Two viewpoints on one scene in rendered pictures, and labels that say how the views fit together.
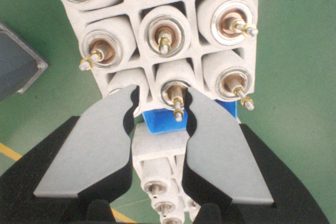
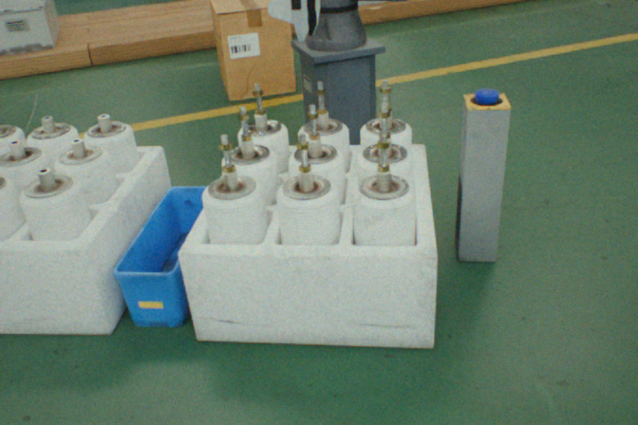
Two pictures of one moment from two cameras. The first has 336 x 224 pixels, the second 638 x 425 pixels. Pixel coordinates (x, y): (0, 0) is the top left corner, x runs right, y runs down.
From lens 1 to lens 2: 0.87 m
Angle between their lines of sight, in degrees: 56
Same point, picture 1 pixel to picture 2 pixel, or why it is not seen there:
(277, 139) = not seen: outside the picture
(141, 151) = (158, 160)
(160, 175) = (121, 140)
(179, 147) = (135, 185)
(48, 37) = not seen: hidden behind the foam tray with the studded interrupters
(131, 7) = (352, 175)
